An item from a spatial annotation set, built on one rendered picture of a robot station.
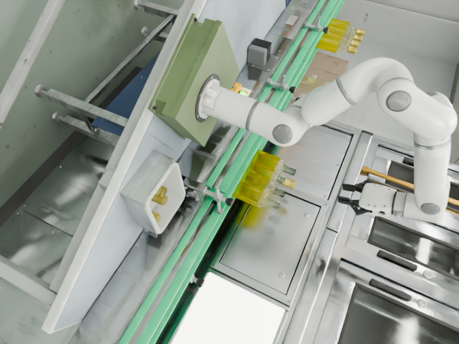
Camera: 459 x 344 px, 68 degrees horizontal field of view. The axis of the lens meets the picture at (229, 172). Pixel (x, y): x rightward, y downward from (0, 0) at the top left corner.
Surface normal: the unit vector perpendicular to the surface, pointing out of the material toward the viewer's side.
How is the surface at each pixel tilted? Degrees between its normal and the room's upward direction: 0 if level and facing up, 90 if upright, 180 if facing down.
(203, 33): 90
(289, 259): 90
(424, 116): 79
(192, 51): 90
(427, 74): 90
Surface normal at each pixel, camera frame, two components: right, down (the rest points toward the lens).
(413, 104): -0.22, 0.51
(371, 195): -0.38, -0.64
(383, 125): -0.01, -0.55
